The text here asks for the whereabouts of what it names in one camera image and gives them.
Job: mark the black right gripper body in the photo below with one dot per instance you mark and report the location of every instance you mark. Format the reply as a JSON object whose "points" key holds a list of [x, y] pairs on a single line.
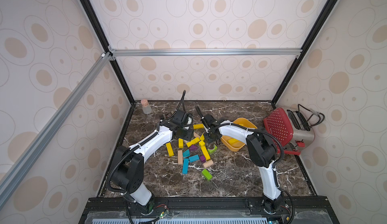
{"points": [[211, 132]]}

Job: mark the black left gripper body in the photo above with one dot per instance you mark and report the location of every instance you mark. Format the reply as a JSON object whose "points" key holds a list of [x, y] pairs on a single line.
{"points": [[186, 133]]}

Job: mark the green rainbow arch block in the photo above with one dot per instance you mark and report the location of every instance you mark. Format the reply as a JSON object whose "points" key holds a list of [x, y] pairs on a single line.
{"points": [[213, 149]]}

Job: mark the long speckled yellow block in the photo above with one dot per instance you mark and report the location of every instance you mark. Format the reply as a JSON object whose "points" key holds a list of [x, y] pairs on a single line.
{"points": [[193, 142]]}

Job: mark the yellow plastic tray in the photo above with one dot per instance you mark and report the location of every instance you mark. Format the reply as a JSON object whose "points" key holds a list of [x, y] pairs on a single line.
{"points": [[238, 133]]}

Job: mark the purple triangle block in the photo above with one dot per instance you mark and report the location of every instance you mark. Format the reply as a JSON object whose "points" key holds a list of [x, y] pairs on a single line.
{"points": [[193, 148]]}

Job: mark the long natural wood block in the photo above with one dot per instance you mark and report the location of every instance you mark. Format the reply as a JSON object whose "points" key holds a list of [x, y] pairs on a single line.
{"points": [[180, 156]]}

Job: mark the natural wood cylinder block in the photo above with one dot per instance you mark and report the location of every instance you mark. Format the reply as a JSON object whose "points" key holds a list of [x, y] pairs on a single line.
{"points": [[208, 164]]}

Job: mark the yellow block left short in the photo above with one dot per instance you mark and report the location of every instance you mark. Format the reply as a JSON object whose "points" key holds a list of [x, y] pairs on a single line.
{"points": [[169, 149]]}

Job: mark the teal block left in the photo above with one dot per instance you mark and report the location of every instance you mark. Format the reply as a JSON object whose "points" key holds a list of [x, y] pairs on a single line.
{"points": [[186, 153]]}

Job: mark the teal block right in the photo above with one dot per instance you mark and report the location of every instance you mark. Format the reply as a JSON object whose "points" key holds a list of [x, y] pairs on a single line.
{"points": [[194, 158]]}

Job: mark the clear bottle pink cap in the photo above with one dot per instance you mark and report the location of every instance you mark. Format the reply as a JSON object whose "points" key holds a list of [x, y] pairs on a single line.
{"points": [[146, 107]]}

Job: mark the long teal block front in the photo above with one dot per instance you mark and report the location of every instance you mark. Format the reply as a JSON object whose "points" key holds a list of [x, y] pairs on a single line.
{"points": [[185, 166]]}

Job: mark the green block front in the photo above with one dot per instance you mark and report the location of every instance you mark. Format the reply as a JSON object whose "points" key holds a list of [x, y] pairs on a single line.
{"points": [[206, 174]]}

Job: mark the red polka dot toaster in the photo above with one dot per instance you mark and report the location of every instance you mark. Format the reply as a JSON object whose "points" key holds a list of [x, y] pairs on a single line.
{"points": [[289, 126]]}

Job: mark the aluminium frame bar back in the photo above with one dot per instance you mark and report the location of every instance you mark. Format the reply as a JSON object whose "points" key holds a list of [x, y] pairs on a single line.
{"points": [[204, 52]]}

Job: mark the aluminium frame bar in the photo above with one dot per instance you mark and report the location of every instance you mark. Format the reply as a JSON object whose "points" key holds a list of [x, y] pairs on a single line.
{"points": [[29, 157], [204, 52]]}

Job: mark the aluminium frame bar left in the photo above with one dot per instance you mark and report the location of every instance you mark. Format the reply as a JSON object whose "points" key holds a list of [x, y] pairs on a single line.
{"points": [[29, 157]]}

